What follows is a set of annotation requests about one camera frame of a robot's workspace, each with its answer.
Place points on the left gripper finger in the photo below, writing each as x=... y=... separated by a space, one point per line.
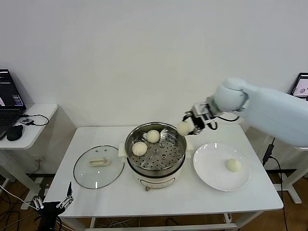
x=69 y=190
x=37 y=203

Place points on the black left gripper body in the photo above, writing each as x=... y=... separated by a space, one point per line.
x=50 y=211

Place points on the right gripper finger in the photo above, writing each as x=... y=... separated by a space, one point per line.
x=188 y=115
x=196 y=131

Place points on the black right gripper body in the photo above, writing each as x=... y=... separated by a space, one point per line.
x=201 y=122

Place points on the white steamed baozi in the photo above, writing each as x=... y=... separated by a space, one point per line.
x=184 y=128
x=233 y=165
x=139 y=148
x=153 y=136

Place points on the round glass pot lid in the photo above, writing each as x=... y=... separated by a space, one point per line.
x=101 y=173

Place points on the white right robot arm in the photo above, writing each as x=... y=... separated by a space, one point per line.
x=264 y=108

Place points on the stainless steel steamer basket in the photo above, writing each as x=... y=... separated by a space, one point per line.
x=168 y=156

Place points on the white floor power strip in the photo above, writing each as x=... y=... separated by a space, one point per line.
x=38 y=184

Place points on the white round plate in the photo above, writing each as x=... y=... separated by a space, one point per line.
x=211 y=163

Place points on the cream electric cooking pot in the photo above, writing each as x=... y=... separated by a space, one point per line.
x=156 y=179

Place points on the black computer mouse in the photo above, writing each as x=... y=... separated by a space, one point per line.
x=15 y=132

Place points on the small black usb device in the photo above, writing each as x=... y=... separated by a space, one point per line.
x=27 y=121

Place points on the white side desk with mouse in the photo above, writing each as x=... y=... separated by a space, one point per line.
x=41 y=113

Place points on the grey laptop with pink screen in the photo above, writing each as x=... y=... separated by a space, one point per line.
x=302 y=85

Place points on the black laptop with dark screen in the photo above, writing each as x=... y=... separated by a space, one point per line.
x=9 y=96

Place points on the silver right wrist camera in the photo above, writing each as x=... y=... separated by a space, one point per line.
x=201 y=109

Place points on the white wall outlet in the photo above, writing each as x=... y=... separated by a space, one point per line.
x=39 y=160

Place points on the white table frame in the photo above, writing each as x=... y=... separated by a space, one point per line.
x=192 y=227

